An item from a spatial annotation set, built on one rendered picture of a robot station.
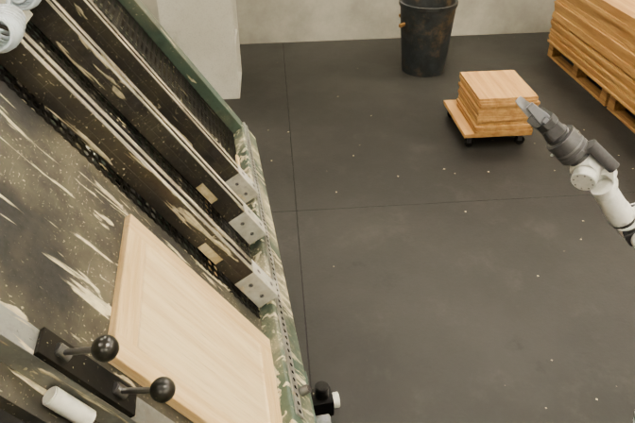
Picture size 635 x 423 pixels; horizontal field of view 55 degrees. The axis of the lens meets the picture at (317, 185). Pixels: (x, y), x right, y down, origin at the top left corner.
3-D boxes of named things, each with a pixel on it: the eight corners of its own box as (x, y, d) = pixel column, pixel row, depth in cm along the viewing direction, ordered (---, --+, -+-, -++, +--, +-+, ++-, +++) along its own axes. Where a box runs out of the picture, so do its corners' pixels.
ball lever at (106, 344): (60, 370, 91) (116, 366, 83) (41, 358, 89) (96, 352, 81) (74, 347, 93) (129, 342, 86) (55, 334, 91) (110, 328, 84)
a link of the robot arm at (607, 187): (578, 145, 168) (599, 179, 173) (569, 167, 164) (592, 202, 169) (601, 141, 163) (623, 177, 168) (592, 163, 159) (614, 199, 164)
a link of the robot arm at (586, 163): (560, 141, 169) (588, 167, 171) (549, 167, 163) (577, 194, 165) (594, 126, 159) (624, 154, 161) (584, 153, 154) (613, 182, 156)
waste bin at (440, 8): (457, 78, 557) (465, 8, 522) (399, 80, 554) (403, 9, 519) (442, 57, 603) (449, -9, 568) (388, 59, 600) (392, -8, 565)
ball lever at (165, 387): (117, 408, 97) (174, 407, 90) (100, 397, 95) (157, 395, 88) (128, 385, 100) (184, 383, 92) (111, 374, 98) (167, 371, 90)
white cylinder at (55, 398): (39, 408, 87) (80, 432, 91) (55, 397, 87) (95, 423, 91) (42, 391, 90) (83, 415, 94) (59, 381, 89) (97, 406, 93)
